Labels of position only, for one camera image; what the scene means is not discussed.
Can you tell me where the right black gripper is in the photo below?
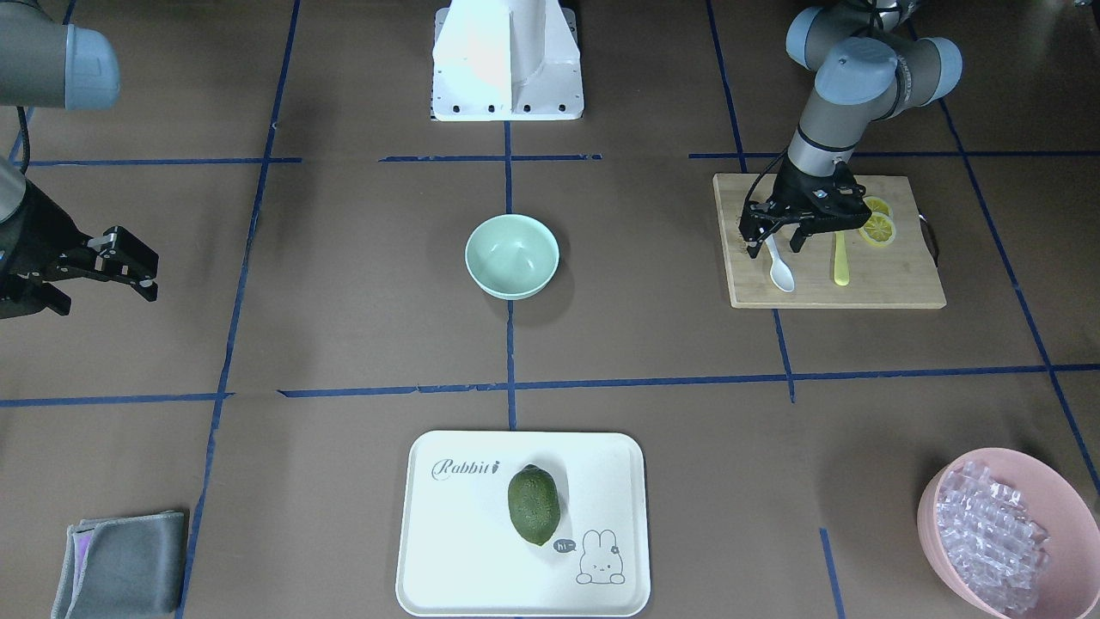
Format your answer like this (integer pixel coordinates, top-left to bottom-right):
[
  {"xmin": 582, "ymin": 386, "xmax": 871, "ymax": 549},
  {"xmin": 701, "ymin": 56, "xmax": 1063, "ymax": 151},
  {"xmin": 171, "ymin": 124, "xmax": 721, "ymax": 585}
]
[{"xmin": 1, "ymin": 181, "xmax": 160, "ymax": 320}]

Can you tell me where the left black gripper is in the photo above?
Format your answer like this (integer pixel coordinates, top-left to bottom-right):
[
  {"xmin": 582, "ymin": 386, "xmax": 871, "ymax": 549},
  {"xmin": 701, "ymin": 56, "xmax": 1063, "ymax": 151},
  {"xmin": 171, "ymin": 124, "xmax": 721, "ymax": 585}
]
[{"xmin": 740, "ymin": 161, "xmax": 871, "ymax": 259}]

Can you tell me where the white plastic spoon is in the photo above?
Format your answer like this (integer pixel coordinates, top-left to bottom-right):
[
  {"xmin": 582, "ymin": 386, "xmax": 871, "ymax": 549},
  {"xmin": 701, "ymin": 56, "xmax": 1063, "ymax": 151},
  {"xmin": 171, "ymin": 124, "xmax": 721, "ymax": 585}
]
[{"xmin": 765, "ymin": 234, "xmax": 798, "ymax": 292}]

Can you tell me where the light green bowl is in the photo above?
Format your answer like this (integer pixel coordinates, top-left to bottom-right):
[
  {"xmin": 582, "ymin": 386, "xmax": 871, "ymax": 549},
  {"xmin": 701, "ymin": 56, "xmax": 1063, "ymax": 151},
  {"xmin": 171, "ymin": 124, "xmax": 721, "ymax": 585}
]
[{"xmin": 464, "ymin": 214, "xmax": 560, "ymax": 301}]

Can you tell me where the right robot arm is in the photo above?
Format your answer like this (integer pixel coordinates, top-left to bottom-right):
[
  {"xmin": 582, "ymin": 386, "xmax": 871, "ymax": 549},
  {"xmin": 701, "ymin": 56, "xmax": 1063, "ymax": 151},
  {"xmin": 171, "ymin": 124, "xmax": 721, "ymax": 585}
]
[{"xmin": 1, "ymin": 1, "xmax": 160, "ymax": 318}]

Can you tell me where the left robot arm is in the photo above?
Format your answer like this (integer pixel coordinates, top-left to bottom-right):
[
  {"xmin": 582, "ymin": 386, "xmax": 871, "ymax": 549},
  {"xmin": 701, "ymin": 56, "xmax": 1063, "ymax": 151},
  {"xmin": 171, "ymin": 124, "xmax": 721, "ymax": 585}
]
[{"xmin": 739, "ymin": 1, "xmax": 963, "ymax": 258}]

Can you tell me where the pink bowl with ice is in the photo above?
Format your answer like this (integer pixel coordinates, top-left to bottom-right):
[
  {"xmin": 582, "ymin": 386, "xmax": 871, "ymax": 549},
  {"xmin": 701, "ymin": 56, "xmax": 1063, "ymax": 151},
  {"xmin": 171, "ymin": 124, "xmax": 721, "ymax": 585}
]
[{"xmin": 915, "ymin": 447, "xmax": 1099, "ymax": 618}]

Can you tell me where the lower lemon slice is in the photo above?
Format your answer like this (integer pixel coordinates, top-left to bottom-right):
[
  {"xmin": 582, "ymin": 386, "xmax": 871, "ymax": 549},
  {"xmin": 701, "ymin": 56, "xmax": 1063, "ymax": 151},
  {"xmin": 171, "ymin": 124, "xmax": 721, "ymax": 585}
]
[{"xmin": 858, "ymin": 211, "xmax": 897, "ymax": 248}]

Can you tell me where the lemon slice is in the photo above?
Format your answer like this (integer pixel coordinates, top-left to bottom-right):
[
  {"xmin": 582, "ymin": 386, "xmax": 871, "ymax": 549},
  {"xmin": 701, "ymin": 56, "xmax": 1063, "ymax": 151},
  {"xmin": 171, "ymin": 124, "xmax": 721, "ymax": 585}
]
[
  {"xmin": 858, "ymin": 211, "xmax": 897, "ymax": 248},
  {"xmin": 864, "ymin": 195, "xmax": 895, "ymax": 217}
]

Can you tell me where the upper lemon slice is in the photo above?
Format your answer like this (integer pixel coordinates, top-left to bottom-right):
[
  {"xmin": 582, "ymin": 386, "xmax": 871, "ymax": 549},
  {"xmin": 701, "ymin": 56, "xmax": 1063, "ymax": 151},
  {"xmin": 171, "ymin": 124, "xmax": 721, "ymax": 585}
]
[{"xmin": 864, "ymin": 195, "xmax": 895, "ymax": 217}]

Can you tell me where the wooden cutting board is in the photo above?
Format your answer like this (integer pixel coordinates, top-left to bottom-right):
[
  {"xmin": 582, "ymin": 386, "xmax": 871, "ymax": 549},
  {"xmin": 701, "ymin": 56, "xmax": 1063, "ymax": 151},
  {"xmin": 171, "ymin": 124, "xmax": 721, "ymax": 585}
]
[{"xmin": 712, "ymin": 173, "xmax": 946, "ymax": 310}]

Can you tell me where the grey folded cloth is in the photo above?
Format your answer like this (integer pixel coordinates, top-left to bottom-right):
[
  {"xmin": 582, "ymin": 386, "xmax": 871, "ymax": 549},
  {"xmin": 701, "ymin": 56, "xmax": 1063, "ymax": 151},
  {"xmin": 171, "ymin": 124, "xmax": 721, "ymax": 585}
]
[{"xmin": 51, "ymin": 511, "xmax": 187, "ymax": 618}]

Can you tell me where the green avocado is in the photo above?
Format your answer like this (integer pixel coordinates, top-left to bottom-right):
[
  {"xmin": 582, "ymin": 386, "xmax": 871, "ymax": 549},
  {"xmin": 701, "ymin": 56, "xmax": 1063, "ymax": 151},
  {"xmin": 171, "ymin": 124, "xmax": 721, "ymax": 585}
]
[{"xmin": 507, "ymin": 463, "xmax": 561, "ymax": 546}]

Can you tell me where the white rabbit tray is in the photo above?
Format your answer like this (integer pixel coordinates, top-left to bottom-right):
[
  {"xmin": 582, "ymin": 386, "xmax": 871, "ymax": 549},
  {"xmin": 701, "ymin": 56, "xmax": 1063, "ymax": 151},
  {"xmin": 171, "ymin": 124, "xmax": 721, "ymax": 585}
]
[{"xmin": 395, "ymin": 430, "xmax": 651, "ymax": 618}]

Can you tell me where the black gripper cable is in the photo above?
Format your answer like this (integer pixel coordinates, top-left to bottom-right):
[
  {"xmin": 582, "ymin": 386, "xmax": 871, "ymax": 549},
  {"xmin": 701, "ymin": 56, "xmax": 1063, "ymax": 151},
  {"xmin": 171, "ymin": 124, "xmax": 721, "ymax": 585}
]
[{"xmin": 743, "ymin": 150, "xmax": 791, "ymax": 226}]

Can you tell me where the cutting board metal handle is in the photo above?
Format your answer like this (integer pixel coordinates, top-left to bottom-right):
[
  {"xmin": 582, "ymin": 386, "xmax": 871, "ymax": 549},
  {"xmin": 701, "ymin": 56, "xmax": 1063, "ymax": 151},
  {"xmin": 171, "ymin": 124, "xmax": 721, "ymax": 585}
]
[{"xmin": 919, "ymin": 211, "xmax": 941, "ymax": 266}]

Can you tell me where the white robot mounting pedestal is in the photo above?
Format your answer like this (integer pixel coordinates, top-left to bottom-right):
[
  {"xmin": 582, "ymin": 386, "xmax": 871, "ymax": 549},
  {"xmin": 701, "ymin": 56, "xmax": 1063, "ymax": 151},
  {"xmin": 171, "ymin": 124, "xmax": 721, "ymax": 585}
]
[{"xmin": 430, "ymin": 1, "xmax": 585, "ymax": 122}]

